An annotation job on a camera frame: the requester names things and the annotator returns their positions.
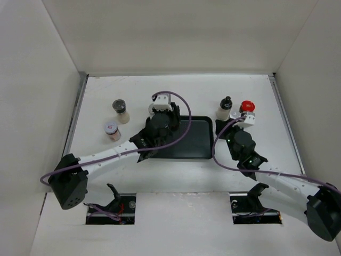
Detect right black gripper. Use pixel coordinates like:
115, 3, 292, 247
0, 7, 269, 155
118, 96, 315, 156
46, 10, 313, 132
215, 118, 245, 161

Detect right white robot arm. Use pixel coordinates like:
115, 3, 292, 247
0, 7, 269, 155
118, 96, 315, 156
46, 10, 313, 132
215, 117, 340, 242

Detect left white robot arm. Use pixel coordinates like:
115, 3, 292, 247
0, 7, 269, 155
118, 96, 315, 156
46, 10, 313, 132
48, 102, 180, 210

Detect black cap white bottle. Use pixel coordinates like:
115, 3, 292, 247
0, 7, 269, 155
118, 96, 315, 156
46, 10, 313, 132
216, 96, 233, 121

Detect silver lid jar right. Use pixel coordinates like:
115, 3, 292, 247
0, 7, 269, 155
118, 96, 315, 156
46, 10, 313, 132
230, 111, 241, 119

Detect black plastic tray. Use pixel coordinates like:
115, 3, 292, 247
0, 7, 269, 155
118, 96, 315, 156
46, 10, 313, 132
152, 116, 214, 160

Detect red lid jar right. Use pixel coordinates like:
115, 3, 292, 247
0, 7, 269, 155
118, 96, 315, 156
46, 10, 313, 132
239, 100, 255, 113

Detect grey lid salt shaker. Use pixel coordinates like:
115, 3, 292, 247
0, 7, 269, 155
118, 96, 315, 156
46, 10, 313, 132
112, 99, 130, 124

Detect white lid spice jar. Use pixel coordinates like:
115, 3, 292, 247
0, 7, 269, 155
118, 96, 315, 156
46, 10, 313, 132
104, 121, 121, 141

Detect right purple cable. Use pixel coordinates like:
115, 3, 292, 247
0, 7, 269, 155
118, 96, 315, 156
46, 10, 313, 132
212, 114, 341, 195

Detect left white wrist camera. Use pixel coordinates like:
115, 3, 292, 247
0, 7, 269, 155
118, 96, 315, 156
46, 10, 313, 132
152, 93, 172, 111

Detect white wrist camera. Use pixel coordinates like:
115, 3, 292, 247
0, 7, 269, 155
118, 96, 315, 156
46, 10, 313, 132
237, 111, 256, 129
152, 93, 172, 111

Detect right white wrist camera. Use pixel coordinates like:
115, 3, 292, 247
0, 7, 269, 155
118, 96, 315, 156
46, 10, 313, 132
237, 111, 256, 129

